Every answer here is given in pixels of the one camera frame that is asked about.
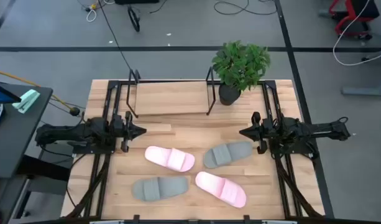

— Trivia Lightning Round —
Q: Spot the yellow bar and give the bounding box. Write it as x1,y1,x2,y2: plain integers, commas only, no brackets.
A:
0,68,67,108

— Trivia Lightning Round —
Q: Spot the grey rubber slide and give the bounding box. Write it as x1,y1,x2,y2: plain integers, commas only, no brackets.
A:
203,141,254,169
131,175,190,202

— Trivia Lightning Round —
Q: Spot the grey desk base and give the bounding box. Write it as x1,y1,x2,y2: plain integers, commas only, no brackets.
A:
341,48,381,97

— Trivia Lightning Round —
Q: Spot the green potted plant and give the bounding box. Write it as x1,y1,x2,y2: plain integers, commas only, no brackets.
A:
211,39,272,106

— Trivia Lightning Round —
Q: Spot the pink rubber slide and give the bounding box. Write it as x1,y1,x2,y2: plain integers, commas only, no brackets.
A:
195,170,247,208
144,145,196,173

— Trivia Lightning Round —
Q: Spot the long black cable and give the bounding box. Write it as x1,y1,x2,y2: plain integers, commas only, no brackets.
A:
98,0,132,71

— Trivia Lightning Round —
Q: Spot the white coiled cable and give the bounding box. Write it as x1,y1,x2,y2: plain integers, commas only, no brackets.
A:
85,0,116,23

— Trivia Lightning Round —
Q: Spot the red and black cart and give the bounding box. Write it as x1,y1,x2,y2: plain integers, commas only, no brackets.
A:
328,0,380,40

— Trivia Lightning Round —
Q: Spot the blue laptop screen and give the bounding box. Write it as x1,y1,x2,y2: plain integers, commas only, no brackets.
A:
0,79,22,105

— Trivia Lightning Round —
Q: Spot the black side desk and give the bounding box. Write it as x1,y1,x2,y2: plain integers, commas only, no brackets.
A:
0,81,53,179

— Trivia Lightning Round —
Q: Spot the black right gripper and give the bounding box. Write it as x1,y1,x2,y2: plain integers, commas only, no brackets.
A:
239,112,273,155

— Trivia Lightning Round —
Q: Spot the wooden shelf with black frame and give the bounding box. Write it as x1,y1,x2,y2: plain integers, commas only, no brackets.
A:
126,67,216,119

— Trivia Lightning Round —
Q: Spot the black oval loop object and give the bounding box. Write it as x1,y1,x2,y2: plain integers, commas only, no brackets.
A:
127,5,140,33

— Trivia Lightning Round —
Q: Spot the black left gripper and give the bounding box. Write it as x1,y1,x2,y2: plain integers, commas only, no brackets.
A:
114,110,147,153

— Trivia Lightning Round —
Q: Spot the black looped floor cable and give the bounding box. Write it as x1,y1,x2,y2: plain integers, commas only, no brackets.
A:
213,0,278,16

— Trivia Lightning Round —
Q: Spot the white floor cable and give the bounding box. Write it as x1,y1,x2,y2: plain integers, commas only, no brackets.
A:
332,0,381,67

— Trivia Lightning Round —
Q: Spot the black floor box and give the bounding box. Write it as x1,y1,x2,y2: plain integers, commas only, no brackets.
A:
114,0,160,5

